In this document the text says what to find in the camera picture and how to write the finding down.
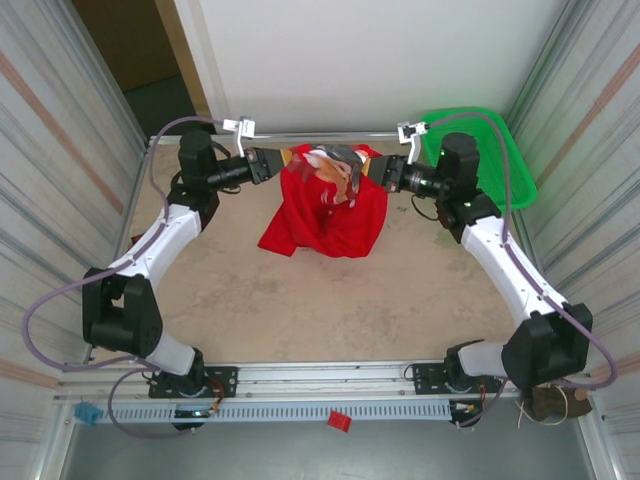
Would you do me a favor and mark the red t-shirt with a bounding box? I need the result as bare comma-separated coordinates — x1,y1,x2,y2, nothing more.
257,142,390,260

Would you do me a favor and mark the green plastic basket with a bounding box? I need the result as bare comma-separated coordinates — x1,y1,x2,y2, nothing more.
419,106,539,211

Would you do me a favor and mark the small red plastic block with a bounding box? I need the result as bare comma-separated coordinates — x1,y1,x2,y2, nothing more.
327,409,353,434

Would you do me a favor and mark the brown cloth bag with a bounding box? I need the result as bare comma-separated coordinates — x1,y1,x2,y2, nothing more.
517,382,594,427

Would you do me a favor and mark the small blue plastic block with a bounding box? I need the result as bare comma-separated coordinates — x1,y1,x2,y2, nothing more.
73,402,104,427

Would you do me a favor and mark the thin aluminium table rail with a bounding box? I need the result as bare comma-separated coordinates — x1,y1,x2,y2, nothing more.
147,130,426,147

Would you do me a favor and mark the purple cable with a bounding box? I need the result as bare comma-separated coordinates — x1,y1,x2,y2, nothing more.
23,115,226,441
424,112,620,429

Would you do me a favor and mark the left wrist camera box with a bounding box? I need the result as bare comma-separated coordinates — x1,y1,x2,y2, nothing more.
222,117,259,157

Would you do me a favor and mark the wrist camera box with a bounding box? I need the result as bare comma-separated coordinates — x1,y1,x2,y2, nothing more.
397,121,431,165
222,117,259,157

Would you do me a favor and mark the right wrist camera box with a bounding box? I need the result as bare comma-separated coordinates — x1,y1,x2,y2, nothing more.
397,121,431,165

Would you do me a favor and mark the beige door frame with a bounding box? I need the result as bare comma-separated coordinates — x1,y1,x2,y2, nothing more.
153,0,217,126

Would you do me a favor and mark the wide aluminium mounting rail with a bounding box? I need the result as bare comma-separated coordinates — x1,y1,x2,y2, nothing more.
57,358,592,402

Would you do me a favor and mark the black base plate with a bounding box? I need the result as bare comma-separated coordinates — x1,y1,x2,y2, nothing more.
412,362,504,397
148,366,239,400

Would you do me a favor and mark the grey slotted cable duct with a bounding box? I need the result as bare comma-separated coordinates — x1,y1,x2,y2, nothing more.
107,399,454,424

